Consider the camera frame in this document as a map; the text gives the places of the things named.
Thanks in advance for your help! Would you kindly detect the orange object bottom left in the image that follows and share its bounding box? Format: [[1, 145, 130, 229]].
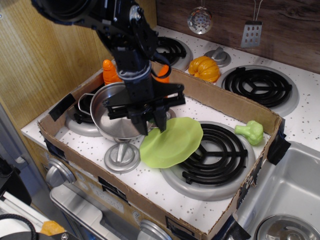
[[40, 220, 66, 236]]

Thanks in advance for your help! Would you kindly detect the light green plastic plate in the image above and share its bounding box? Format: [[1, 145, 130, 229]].
[[139, 117, 204, 169]]

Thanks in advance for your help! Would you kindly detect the small steel pot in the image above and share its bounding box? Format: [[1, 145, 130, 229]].
[[78, 82, 141, 143]]

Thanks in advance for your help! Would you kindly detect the hanging steel slotted spatula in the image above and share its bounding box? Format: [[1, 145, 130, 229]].
[[240, 0, 263, 48]]

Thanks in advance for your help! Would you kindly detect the orange ridged toy carrot piece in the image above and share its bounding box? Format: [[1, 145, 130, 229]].
[[102, 59, 122, 85]]

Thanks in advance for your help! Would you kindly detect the green toy broccoli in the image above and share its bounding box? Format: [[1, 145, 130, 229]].
[[234, 120, 264, 146]]

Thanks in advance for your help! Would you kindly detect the black coil burner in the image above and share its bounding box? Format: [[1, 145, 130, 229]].
[[161, 121, 256, 202], [216, 65, 300, 117], [65, 84, 104, 137], [156, 37, 193, 72]]

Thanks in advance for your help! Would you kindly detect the black cable bottom left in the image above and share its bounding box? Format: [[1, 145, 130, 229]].
[[0, 214, 38, 240]]

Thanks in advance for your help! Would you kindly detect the silver oven knob left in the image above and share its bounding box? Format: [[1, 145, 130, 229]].
[[45, 158, 76, 188]]

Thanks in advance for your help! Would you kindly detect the front left black coil burner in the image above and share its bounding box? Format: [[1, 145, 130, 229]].
[[65, 84, 104, 137]]

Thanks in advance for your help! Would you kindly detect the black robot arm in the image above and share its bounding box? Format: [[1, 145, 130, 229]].
[[32, 0, 185, 135]]

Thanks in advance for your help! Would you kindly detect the silver stove knob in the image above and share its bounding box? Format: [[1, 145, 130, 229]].
[[104, 143, 141, 174], [204, 47, 231, 68], [166, 108, 176, 120]]

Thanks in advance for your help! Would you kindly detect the back right black coil burner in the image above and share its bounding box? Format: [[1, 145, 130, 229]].
[[216, 65, 300, 117]]

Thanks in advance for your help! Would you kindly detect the silver oven knob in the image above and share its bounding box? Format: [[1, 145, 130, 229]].
[[45, 158, 76, 188], [137, 219, 172, 240]]

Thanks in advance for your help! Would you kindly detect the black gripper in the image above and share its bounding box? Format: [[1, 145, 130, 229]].
[[102, 76, 185, 136]]

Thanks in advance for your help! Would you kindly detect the silver stove knob front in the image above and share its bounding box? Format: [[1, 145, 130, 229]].
[[104, 143, 141, 174]]

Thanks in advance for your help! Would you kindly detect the silver toy sink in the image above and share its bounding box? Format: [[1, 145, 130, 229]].
[[236, 142, 320, 240]]

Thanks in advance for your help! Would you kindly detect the silver stove knob back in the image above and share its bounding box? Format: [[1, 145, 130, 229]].
[[204, 47, 231, 68]]

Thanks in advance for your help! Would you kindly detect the front right black coil burner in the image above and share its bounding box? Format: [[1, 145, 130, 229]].
[[161, 121, 256, 202]]

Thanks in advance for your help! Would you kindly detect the hanging steel skimmer ladle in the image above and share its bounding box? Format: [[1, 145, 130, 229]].
[[187, 0, 213, 35]]

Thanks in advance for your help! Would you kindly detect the silver oven door handle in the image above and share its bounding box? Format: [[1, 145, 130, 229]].
[[50, 185, 139, 240]]

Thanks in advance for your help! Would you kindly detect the back left black coil burner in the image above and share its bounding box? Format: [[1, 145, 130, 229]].
[[156, 37, 193, 72]]

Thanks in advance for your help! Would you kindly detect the brown cardboard fence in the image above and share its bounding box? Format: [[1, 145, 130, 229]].
[[38, 70, 285, 240]]

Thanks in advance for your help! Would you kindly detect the orange toy pumpkin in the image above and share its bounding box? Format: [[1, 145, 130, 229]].
[[188, 56, 221, 83]]

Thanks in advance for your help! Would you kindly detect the silver oven knob right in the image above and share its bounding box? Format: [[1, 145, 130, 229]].
[[137, 219, 172, 240]]

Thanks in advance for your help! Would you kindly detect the silver stove knob middle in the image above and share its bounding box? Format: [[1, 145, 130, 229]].
[[166, 108, 176, 120]]

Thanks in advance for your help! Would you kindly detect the orange toy carrot green top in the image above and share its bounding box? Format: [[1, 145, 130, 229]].
[[155, 65, 170, 84]]

